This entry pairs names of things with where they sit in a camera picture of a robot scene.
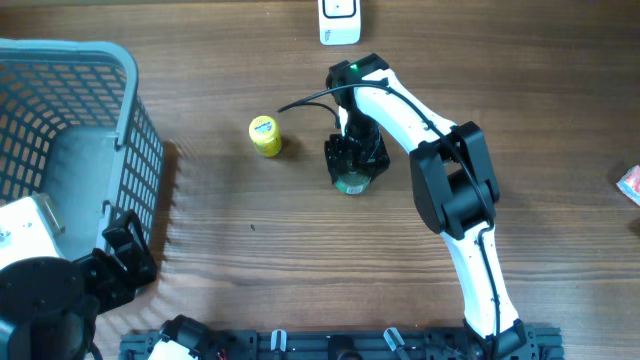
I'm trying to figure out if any white barcode scanner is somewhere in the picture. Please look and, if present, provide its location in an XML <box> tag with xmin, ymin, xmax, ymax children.
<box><xmin>318</xmin><ymin>0</ymin><xmax>362</xmax><ymax>46</ymax></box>

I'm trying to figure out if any red juice carton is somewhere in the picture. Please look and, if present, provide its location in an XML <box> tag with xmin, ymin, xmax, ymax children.
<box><xmin>616</xmin><ymin>165</ymin><xmax>640</xmax><ymax>206</ymax></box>

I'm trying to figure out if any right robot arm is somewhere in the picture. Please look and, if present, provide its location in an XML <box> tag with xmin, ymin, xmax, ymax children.
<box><xmin>325</xmin><ymin>54</ymin><xmax>541</xmax><ymax>359</ymax></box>

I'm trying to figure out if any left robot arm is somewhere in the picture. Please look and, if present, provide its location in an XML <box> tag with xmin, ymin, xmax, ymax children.
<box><xmin>1</xmin><ymin>210</ymin><xmax>158</xmax><ymax>360</ymax></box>

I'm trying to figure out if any grey plastic mesh basket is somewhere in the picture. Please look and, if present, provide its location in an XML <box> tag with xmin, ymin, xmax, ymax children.
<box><xmin>1</xmin><ymin>39</ymin><xmax>164</xmax><ymax>260</ymax></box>

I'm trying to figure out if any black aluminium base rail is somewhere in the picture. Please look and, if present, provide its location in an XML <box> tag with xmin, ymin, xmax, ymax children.
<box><xmin>118</xmin><ymin>327</ymin><xmax>565</xmax><ymax>360</ymax></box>

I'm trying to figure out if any yellow lid jar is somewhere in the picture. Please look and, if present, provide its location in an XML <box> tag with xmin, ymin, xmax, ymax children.
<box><xmin>248</xmin><ymin>115</ymin><xmax>282</xmax><ymax>157</ymax></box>

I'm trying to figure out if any silver top tin can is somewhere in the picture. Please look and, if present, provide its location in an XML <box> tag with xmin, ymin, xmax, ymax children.
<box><xmin>335</xmin><ymin>171</ymin><xmax>371</xmax><ymax>195</ymax></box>

